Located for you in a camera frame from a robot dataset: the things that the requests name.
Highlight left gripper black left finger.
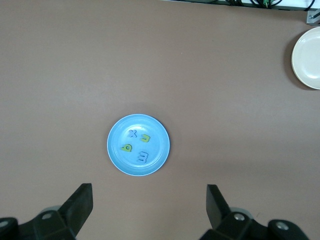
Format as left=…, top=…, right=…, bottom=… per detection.
left=17, top=183, right=94, bottom=240

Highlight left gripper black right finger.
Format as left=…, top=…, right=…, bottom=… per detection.
left=201, top=184, right=269, bottom=240

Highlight blue letter m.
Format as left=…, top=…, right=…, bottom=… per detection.
left=136, top=150, right=150, bottom=164

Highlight blue round plate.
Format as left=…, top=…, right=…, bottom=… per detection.
left=106, top=113, right=171, bottom=177

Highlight brown table cover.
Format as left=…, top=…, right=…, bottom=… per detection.
left=0, top=0, right=320, bottom=240

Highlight cream round plate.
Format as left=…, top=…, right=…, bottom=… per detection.
left=291, top=26, right=320, bottom=90

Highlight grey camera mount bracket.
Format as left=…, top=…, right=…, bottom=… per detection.
left=304, top=9, right=320, bottom=26

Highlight white table edge rail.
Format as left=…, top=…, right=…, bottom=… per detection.
left=159, top=0, right=310, bottom=11

